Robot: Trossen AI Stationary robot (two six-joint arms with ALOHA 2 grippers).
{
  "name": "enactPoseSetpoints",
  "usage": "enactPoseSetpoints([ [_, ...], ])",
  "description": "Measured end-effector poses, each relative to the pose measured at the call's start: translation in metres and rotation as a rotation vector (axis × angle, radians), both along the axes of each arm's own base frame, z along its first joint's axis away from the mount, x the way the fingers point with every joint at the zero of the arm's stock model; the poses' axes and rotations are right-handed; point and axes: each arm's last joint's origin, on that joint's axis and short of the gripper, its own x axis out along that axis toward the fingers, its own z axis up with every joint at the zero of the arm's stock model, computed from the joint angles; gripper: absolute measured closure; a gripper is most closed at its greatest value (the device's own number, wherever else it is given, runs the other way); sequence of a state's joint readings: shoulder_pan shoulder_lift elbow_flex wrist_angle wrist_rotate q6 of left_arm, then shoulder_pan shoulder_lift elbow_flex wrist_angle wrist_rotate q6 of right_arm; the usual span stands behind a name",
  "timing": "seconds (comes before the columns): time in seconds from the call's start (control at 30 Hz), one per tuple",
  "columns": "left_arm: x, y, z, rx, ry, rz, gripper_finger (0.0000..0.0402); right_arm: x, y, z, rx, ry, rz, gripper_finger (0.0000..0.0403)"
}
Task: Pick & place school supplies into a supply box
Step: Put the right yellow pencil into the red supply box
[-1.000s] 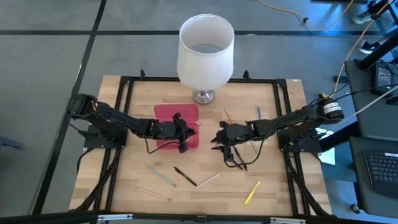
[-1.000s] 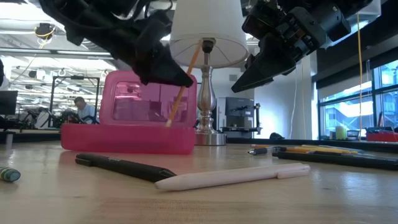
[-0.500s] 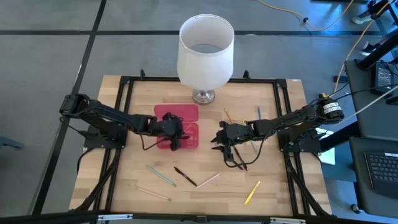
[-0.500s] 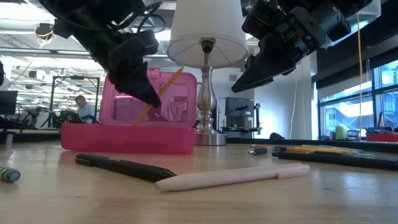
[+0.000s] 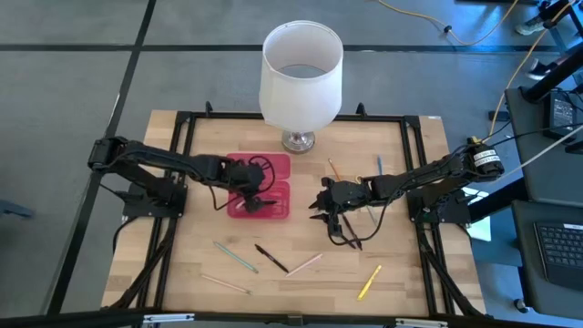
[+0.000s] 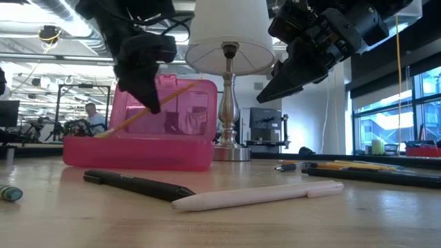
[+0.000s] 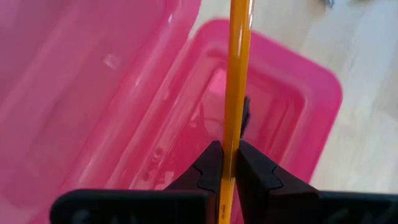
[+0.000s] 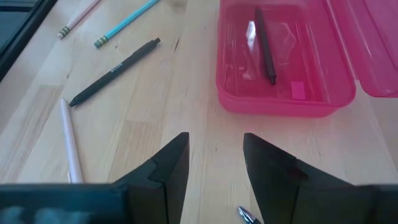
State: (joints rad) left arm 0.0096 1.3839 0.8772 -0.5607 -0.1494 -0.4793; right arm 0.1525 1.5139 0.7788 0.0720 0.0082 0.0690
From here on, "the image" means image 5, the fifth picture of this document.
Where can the person's shoe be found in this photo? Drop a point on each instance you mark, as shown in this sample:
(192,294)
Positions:
(530,27)
(541,69)

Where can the pale pink pencil with eraser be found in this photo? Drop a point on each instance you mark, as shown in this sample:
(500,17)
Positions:
(225,283)

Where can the black caster wheel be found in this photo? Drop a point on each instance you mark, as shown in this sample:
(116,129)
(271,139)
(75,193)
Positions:
(521,305)

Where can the teal pencil with eraser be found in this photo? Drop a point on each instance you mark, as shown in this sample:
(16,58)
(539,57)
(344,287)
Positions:
(235,257)

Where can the yellow pen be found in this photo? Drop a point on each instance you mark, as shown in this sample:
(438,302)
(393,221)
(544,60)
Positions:
(369,282)

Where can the grey side cart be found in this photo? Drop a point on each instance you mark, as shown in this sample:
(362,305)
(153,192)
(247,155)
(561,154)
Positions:
(555,182)

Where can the silver rig bracket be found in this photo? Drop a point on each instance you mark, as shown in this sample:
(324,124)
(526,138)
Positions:
(168,318)
(421,323)

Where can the black plug block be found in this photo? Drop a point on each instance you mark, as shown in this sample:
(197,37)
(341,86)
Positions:
(499,116)

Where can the black rig crossbar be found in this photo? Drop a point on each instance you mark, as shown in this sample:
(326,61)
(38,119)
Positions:
(91,318)

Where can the black power adapter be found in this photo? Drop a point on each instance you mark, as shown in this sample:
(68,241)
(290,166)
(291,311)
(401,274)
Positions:
(560,116)

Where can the orange wooden pencil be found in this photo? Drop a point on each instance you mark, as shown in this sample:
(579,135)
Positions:
(334,168)

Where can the light blue pencil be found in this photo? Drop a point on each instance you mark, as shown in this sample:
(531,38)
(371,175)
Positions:
(380,165)

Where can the black rubber grip pen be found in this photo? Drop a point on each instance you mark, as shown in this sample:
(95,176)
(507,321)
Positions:
(353,233)

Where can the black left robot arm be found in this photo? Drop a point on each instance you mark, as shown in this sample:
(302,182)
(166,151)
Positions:
(150,157)

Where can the grey blue chair leg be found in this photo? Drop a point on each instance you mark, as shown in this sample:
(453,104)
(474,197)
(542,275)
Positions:
(16,209)

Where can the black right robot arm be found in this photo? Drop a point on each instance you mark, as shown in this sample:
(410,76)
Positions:
(423,175)

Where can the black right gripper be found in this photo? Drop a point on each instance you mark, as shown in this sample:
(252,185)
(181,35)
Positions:
(346,193)

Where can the pink plastic pencil box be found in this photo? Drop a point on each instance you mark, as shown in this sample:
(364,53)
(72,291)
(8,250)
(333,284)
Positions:
(278,166)

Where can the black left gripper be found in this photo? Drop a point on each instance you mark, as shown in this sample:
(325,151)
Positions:
(241,173)

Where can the black rig support beam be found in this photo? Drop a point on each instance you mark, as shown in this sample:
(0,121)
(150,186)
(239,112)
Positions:
(501,198)
(551,77)

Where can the matte black clip pen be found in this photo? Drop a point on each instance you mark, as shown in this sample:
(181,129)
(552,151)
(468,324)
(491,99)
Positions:
(271,258)

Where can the white shade silver table lamp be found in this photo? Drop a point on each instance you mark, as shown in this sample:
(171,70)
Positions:
(300,100)

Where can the pale pink pen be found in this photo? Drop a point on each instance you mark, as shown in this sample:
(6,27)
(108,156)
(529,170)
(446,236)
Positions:
(304,265)

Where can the black aluminium table frame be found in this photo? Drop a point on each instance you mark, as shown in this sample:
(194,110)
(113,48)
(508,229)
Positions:
(218,115)

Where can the grey laptop black keyboard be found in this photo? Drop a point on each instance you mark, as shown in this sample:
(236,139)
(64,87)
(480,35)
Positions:
(560,250)

